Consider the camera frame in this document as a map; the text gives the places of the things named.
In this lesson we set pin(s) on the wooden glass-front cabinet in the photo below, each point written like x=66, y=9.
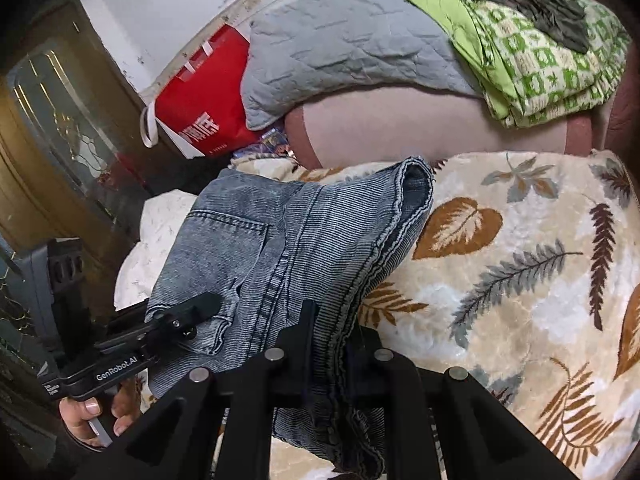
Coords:
x=55, y=150

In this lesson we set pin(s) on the grey quilted pillow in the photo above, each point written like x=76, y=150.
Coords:
x=350, y=45

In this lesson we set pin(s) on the grey-blue denim pants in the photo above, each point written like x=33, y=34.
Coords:
x=310, y=240

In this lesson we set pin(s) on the green patterned blanket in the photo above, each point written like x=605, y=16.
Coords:
x=540, y=80

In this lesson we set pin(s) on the colourful printed packet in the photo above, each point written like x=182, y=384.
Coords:
x=274, y=142

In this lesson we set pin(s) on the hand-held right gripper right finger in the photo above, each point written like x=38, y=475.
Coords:
x=361, y=360

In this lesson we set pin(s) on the leaf print blanket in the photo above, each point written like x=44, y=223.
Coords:
x=525, y=270

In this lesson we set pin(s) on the pink and brown sofa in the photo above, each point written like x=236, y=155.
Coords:
x=400, y=125

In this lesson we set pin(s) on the red shopping bag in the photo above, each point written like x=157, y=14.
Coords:
x=205, y=105

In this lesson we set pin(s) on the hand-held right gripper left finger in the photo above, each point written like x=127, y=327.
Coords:
x=305, y=332

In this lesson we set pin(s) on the white patterned cloth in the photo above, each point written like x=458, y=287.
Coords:
x=160, y=230

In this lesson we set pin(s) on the dark grey cloth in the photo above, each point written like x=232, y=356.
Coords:
x=540, y=12

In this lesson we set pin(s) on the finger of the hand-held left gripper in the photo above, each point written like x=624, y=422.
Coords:
x=191, y=311

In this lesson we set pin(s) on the person's left hand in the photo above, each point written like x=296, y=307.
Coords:
x=95, y=412

